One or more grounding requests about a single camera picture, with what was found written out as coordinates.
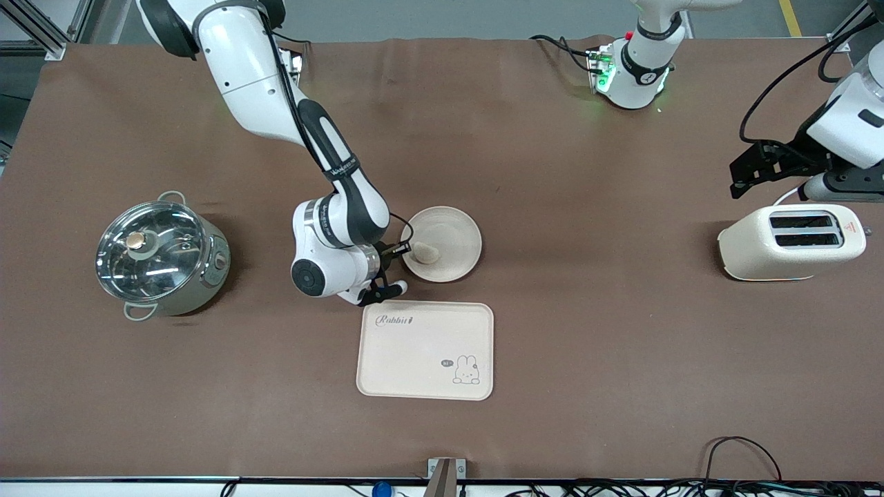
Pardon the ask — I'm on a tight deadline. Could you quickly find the cream round plate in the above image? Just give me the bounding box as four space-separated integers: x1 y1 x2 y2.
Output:
401 206 482 283

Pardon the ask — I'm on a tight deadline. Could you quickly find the cream rabbit print tray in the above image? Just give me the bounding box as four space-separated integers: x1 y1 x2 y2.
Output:
356 300 495 401

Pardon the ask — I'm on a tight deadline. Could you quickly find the white two-slot toaster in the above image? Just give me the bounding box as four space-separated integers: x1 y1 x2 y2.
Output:
718 203 872 282

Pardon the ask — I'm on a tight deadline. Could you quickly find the steel electric cooking pot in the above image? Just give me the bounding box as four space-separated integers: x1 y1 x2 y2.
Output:
95 191 231 322

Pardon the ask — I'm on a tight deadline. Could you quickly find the glass pot lid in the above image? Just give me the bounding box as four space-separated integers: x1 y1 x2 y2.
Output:
97 202 208 302

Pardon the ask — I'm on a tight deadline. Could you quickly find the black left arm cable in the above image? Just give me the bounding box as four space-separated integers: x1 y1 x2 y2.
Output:
739 35 854 147

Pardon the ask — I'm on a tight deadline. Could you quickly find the aluminium frame profile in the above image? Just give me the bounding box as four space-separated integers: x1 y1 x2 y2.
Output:
825 0 884 43
0 0 92 61

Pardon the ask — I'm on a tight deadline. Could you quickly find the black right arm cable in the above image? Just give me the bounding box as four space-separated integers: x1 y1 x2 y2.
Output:
259 7 416 257

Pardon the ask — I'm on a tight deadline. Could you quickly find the black arm base cable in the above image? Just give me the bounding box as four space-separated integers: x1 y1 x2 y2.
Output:
530 33 596 74

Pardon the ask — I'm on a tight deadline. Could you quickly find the grey metal table bracket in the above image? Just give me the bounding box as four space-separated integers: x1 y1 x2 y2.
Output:
427 458 467 497

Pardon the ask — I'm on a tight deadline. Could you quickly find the black looped cable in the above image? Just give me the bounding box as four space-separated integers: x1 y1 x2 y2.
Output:
703 436 783 485

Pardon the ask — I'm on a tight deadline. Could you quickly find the black floor cable bundle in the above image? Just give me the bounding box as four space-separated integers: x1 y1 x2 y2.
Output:
504 479 884 497

